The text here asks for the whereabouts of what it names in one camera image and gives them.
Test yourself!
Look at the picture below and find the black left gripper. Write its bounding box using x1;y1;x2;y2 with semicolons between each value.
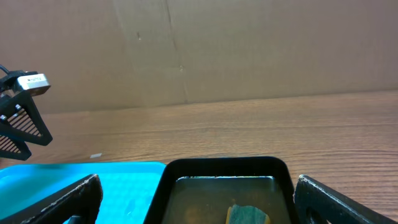
0;70;53;161

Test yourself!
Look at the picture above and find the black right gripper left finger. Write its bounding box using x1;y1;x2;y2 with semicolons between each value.
1;174;103;224

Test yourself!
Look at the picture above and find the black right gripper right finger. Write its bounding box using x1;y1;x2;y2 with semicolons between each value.
294;175;397;224

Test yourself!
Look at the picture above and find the green yellow sponge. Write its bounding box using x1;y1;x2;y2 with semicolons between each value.
225;204;271;224

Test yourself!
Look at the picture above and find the blue serving tray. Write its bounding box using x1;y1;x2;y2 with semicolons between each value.
1;162;165;223

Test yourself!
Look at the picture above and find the black water tray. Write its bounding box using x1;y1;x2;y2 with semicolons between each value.
144;156;299;223

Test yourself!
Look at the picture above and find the brown cardboard backdrop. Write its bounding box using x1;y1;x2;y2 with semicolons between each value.
1;0;397;113

